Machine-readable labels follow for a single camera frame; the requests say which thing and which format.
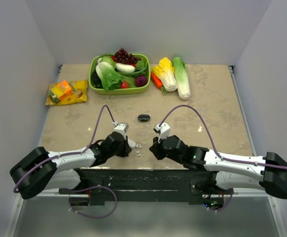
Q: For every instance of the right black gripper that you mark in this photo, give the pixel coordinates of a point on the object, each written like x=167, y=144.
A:
x=155, y=148

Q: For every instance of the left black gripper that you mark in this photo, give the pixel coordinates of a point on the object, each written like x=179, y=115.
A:
x=127, y=149

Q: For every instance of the white earbud charging case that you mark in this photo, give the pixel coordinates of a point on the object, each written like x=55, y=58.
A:
x=131, y=144

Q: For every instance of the black earbud charging case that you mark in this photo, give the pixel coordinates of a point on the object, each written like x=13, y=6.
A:
x=144, y=118

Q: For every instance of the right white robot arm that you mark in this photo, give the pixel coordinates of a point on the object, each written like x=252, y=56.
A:
x=267, y=173

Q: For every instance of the green plastic basket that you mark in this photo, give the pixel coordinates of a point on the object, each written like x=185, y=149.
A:
x=123, y=91

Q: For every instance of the green napa cabbage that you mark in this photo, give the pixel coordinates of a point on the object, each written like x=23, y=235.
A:
x=181, y=77

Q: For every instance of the yellow snack bag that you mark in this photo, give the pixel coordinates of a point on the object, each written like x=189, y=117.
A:
x=80, y=95

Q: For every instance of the red strawberry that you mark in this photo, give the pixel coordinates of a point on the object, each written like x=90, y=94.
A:
x=124, y=85

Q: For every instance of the green lettuce head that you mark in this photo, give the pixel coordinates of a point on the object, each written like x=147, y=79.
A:
x=110, y=79

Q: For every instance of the orange carrot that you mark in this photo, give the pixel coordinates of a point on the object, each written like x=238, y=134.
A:
x=157, y=82

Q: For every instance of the orange juice carton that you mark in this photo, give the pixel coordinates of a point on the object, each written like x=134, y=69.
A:
x=61, y=91

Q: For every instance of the yellow napa cabbage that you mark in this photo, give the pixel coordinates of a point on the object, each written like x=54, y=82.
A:
x=165, y=72

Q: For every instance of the white radish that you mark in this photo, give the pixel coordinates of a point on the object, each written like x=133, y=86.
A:
x=125, y=68

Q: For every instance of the round green cabbage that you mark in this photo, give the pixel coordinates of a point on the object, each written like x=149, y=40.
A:
x=108, y=60

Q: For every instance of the green leafy vegetable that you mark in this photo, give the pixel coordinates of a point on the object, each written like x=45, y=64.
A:
x=130, y=77

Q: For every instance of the red grape bunch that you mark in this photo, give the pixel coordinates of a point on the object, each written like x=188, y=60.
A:
x=122, y=56

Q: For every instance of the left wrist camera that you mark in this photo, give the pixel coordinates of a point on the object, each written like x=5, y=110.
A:
x=121, y=128

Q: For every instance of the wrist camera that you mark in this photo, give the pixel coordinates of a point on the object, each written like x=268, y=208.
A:
x=163, y=131
x=121, y=128

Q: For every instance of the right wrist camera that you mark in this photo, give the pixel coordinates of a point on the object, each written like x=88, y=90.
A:
x=163, y=131

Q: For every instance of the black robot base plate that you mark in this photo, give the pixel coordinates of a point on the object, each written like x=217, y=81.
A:
x=142, y=185

